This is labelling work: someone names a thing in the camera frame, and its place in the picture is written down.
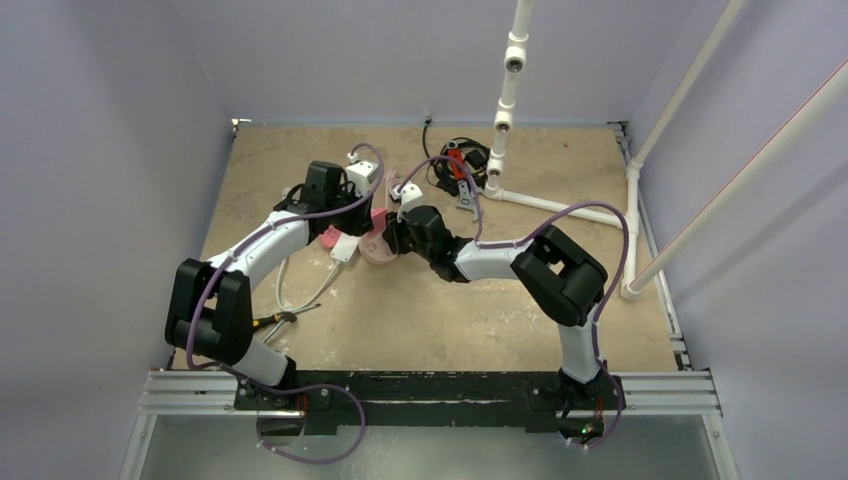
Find pink plug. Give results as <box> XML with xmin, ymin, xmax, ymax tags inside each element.
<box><xmin>371</xmin><ymin>208</ymin><xmax>388</xmax><ymax>233</ymax></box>

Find pink power strip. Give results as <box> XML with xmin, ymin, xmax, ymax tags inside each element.
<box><xmin>318</xmin><ymin>226</ymin><xmax>343</xmax><ymax>250</ymax></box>

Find round pink socket base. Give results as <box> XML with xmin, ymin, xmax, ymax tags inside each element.
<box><xmin>358</xmin><ymin>234</ymin><xmax>397</xmax><ymax>265</ymax></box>

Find white power cable with plug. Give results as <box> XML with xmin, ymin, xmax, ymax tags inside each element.
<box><xmin>272</xmin><ymin>185</ymin><xmax>346</xmax><ymax>315</ymax></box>

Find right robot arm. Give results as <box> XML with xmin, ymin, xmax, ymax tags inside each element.
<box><xmin>383</xmin><ymin>205</ymin><xmax>608</xmax><ymax>407</ymax></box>

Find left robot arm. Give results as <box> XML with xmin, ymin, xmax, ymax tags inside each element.
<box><xmin>164</xmin><ymin>161</ymin><xmax>382</xmax><ymax>409</ymax></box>

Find white power strip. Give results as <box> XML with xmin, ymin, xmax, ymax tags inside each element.
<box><xmin>330</xmin><ymin>233</ymin><xmax>360</xmax><ymax>263</ymax></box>

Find black power adapter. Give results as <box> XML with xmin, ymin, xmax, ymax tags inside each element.
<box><xmin>465</xmin><ymin>150</ymin><xmax>488</xmax><ymax>170</ymax></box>

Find yellow black screwdriver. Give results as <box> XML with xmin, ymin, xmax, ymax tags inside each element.
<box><xmin>252</xmin><ymin>303</ymin><xmax>321</xmax><ymax>330</ymax></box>

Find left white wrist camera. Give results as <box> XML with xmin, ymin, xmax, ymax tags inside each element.
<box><xmin>344</xmin><ymin>152</ymin><xmax>379</xmax><ymax>196</ymax></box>

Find black coiled cable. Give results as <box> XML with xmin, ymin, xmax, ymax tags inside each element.
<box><xmin>421</xmin><ymin>118</ymin><xmax>492</xmax><ymax>197</ymax></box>

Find red handled adjustable wrench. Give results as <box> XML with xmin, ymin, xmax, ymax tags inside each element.
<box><xmin>447</xmin><ymin>148</ymin><xmax>480</xmax><ymax>222</ymax></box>

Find black handled hammer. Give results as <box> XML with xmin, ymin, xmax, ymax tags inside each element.
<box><xmin>256</xmin><ymin>317</ymin><xmax>289</xmax><ymax>343</ymax></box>

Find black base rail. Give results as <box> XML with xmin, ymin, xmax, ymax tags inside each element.
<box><xmin>135</xmin><ymin>369</ymin><xmax>723</xmax><ymax>439</ymax></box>

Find white PVC pipe frame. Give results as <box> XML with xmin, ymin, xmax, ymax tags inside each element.
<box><xmin>484</xmin><ymin>1</ymin><xmax>847</xmax><ymax>300</ymax></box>

